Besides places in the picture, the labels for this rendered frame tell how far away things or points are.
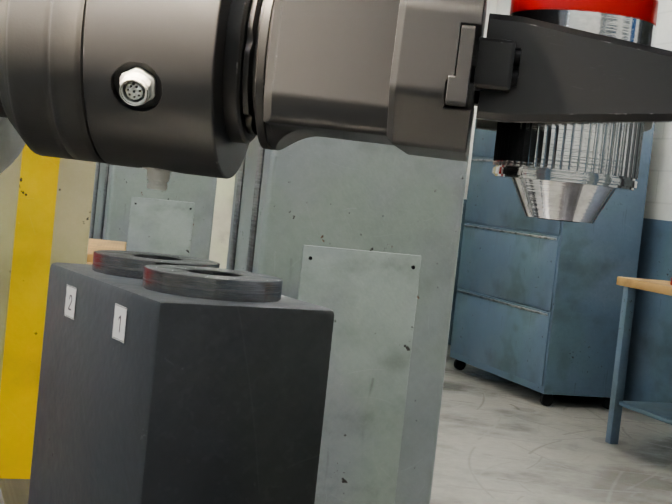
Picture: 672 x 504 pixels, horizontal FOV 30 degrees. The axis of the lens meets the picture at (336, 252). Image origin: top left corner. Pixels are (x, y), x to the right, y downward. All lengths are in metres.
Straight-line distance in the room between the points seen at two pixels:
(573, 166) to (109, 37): 0.15
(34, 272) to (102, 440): 1.29
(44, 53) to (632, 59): 0.18
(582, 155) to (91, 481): 0.52
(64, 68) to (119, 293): 0.41
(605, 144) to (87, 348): 0.52
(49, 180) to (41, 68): 1.69
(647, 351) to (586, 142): 7.60
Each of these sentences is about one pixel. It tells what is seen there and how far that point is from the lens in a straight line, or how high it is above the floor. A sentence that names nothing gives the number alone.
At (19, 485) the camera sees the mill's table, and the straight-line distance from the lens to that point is 1.05.
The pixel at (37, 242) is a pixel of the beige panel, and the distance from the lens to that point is 2.10.
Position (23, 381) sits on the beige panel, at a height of 0.83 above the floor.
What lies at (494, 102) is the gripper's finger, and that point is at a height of 1.23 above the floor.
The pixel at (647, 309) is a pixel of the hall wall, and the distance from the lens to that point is 8.01.
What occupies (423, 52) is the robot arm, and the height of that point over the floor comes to 1.24.
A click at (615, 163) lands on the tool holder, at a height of 1.21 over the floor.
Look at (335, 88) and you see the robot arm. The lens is 0.38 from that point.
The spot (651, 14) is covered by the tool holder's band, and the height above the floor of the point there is 1.26.
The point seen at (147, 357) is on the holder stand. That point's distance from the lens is 0.75.
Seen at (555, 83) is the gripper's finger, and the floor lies 1.24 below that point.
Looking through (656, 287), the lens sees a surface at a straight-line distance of 6.48.
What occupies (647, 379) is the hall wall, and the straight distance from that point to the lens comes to 7.98.
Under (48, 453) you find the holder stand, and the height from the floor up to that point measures 0.99.
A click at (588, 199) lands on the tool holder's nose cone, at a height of 1.20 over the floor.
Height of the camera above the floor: 1.20
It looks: 3 degrees down
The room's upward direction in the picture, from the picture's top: 6 degrees clockwise
